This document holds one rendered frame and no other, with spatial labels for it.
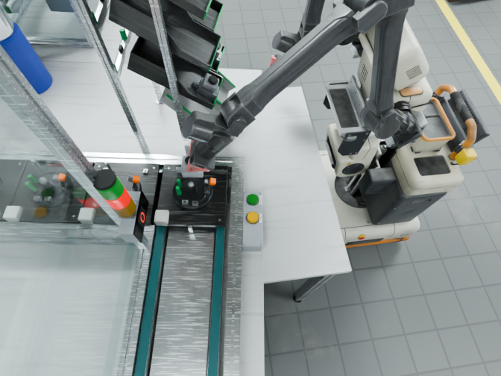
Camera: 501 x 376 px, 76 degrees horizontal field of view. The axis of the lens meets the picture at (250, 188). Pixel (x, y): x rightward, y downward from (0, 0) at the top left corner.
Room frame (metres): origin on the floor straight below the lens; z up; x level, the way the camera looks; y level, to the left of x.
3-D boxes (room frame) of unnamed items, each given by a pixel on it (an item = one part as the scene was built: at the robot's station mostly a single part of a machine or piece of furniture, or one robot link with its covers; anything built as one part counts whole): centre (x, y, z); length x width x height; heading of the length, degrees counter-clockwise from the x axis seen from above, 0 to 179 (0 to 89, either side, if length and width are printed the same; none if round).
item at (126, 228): (0.30, 0.31, 1.29); 0.12 x 0.05 x 0.25; 4
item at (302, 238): (0.67, 0.04, 0.84); 0.90 x 0.70 x 0.03; 13
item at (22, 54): (1.03, 1.05, 1.00); 0.16 x 0.16 x 0.27
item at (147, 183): (0.48, 0.46, 1.01); 0.24 x 0.24 x 0.13; 4
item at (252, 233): (0.43, -0.02, 0.93); 0.21 x 0.07 x 0.06; 4
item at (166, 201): (0.50, 0.20, 0.96); 0.24 x 0.24 x 0.02; 4
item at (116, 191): (0.30, 0.31, 1.39); 0.05 x 0.05 x 0.05
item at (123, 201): (0.30, 0.31, 1.34); 0.05 x 0.05 x 0.05
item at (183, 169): (0.50, 0.20, 1.16); 0.08 x 0.04 x 0.07; 95
